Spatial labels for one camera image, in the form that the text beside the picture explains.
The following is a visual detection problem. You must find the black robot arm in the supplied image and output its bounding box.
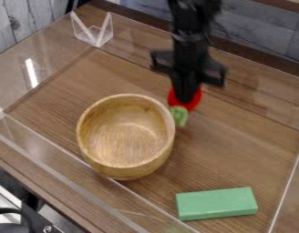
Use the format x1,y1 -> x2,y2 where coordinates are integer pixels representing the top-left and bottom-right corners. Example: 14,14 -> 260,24
149,0 -> 227,104

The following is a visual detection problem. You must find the green rectangular block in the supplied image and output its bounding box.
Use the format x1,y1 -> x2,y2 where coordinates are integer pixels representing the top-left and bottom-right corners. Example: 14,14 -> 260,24
174,187 -> 257,221

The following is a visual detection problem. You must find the black metal clamp bracket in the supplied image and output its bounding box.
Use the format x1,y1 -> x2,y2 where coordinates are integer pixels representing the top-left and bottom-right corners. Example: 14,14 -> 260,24
19,203 -> 63,233

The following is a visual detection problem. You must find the black cable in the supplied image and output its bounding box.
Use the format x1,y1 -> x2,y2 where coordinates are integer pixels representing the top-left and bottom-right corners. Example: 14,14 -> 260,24
0,208 -> 34,233

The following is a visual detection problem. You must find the wooden bowl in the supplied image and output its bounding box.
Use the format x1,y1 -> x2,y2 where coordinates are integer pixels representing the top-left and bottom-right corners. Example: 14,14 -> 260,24
75,94 -> 174,180

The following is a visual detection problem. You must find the clear acrylic corner bracket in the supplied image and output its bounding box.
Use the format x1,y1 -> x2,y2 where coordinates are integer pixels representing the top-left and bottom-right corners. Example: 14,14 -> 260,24
70,12 -> 113,47

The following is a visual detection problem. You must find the red plush strawberry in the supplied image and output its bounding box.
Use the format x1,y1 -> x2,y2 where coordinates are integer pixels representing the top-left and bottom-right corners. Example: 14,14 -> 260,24
168,89 -> 202,127

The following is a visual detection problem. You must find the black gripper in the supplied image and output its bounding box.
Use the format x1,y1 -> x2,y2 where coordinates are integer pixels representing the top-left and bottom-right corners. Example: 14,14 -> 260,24
149,50 -> 227,103

